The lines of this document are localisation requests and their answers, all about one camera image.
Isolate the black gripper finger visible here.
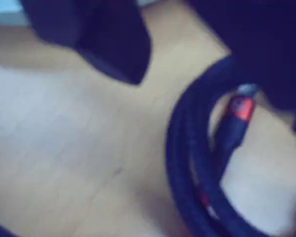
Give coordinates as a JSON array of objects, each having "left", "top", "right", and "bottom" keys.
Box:
[
  {"left": 187, "top": 0, "right": 296, "bottom": 135},
  {"left": 19, "top": 0, "right": 154, "bottom": 86}
]

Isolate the black charging cable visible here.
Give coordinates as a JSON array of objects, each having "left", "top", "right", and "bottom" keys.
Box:
[{"left": 166, "top": 55, "right": 271, "bottom": 237}]

